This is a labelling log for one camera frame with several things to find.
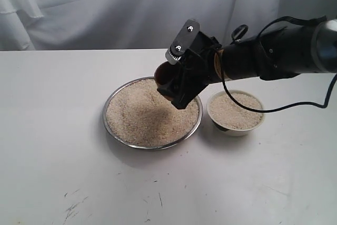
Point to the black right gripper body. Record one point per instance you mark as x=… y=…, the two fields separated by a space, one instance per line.
x=197 y=69

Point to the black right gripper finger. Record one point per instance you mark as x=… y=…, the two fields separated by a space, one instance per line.
x=170 y=88

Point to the brown wooden cup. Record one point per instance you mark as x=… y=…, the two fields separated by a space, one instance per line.
x=166 y=71

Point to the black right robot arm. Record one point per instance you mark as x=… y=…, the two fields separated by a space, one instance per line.
x=309 y=46

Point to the steel plate of rice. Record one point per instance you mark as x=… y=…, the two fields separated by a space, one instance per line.
x=137 y=116

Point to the white bowl of rice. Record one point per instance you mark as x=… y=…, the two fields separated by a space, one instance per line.
x=230 y=118

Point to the white fabric backdrop curtain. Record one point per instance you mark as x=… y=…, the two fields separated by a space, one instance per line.
x=120 y=24

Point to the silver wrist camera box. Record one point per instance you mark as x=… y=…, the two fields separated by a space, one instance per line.
x=183 y=41

